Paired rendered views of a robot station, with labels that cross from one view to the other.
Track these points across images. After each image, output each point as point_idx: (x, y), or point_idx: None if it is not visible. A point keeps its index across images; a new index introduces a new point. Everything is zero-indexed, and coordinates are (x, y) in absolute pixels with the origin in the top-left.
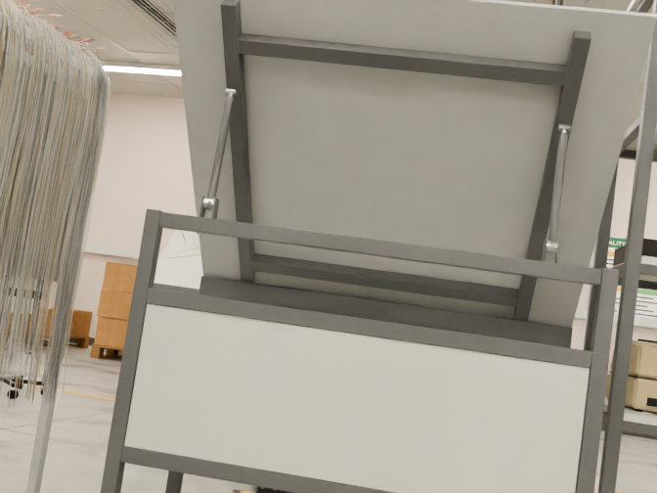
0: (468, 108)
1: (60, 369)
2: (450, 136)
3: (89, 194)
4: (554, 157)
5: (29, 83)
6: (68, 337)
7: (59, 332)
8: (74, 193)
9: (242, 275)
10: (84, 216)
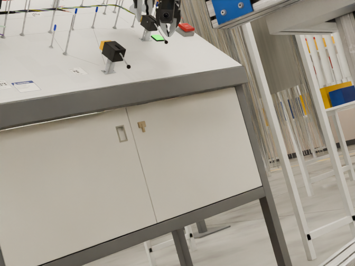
0: None
1: (279, 147)
2: None
3: (246, 29)
4: None
5: (183, 9)
6: (265, 127)
7: (254, 127)
8: (224, 43)
9: None
10: (235, 51)
